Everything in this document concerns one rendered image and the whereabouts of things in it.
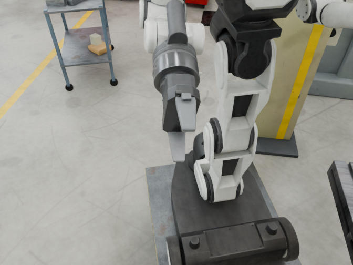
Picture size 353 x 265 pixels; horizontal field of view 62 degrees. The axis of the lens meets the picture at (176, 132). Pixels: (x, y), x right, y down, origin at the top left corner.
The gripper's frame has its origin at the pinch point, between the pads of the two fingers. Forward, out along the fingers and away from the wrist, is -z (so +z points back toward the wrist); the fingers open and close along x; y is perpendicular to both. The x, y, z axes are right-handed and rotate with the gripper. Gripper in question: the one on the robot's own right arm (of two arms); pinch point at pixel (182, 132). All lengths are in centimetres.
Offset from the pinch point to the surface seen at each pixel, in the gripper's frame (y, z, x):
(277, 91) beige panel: 100, 108, -118
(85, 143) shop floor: -47, 102, -188
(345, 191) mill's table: 67, 5, -50
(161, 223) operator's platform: 8, 14, -117
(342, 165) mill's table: 72, 17, -52
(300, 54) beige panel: 104, 114, -87
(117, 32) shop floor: -27, 305, -239
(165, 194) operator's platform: 11, 31, -121
